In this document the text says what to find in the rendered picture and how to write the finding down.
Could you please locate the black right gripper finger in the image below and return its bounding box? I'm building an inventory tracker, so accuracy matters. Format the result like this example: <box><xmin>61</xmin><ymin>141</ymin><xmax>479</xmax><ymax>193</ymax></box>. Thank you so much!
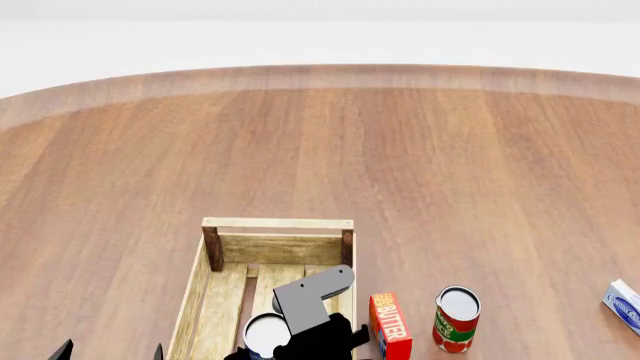
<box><xmin>351</xmin><ymin>323</ymin><xmax>372</xmax><ymax>348</ymax></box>
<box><xmin>223</xmin><ymin>347</ymin><xmax>262</xmax><ymax>360</ymax></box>

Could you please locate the alphabet soup can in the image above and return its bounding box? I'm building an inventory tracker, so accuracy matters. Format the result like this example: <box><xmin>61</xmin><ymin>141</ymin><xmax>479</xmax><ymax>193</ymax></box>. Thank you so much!
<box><xmin>243</xmin><ymin>312</ymin><xmax>293</xmax><ymax>360</ymax></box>

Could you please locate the wooden slatted crate tray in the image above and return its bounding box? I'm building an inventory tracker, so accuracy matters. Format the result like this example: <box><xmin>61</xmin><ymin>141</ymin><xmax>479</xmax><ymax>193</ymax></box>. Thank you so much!
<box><xmin>166</xmin><ymin>216</ymin><xmax>357</xmax><ymax>360</ymax></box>

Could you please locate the red butter box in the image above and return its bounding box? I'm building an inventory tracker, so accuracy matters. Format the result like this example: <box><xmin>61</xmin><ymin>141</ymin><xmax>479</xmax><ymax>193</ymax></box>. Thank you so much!
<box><xmin>368</xmin><ymin>291</ymin><xmax>414</xmax><ymax>360</ymax></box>

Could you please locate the tomato sauce can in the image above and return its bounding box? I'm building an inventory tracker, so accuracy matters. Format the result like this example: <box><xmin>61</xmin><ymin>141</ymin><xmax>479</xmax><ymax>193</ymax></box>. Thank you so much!
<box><xmin>431</xmin><ymin>285</ymin><xmax>482</xmax><ymax>354</ymax></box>

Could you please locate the white blue cream cheese box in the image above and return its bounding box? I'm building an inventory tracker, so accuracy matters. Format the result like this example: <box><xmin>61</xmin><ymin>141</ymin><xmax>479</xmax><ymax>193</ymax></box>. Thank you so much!
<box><xmin>601</xmin><ymin>278</ymin><xmax>640</xmax><ymax>337</ymax></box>

